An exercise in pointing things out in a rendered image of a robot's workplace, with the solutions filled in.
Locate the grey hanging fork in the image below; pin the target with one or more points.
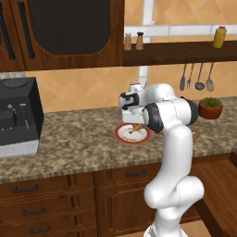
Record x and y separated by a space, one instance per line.
190 77

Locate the brown shaker white cap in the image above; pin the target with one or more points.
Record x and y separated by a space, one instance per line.
127 42

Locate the red rimmed white plate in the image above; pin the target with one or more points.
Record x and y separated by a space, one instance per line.
123 137

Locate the wood cupboard door mesh panel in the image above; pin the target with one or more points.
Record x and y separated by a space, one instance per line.
68 27

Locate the grey hanging spatula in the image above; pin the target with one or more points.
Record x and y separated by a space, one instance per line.
183 81

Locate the brown shaker black cap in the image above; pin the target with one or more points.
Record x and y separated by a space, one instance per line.
139 41

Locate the black coffee machine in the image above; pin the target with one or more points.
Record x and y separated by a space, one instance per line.
18 117

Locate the grey hanging ladle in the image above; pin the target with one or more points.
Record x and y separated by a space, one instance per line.
199 84

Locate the brown chicken drumstick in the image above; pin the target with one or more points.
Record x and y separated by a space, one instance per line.
135 127

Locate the dark wooden wall shelf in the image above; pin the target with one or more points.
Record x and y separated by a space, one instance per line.
182 54

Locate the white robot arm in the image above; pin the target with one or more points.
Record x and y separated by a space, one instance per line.
176 160

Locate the grey hanging slotted turner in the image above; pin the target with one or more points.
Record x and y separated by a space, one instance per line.
210 84

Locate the yellow bottle red cap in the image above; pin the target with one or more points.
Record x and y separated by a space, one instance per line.
219 37

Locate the dark wood cupboard door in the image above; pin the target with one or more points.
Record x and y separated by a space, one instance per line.
6 63

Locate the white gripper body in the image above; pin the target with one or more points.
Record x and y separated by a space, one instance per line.
132 116

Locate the brown wooden cutting board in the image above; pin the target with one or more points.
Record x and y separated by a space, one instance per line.
196 133

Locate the wooden drawer front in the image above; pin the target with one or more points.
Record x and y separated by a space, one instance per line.
64 227
55 185
58 205
118 175

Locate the wooden base cupboard door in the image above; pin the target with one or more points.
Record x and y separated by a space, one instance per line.
123 209

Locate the green plant in red pot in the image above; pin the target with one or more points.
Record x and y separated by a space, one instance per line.
210 108

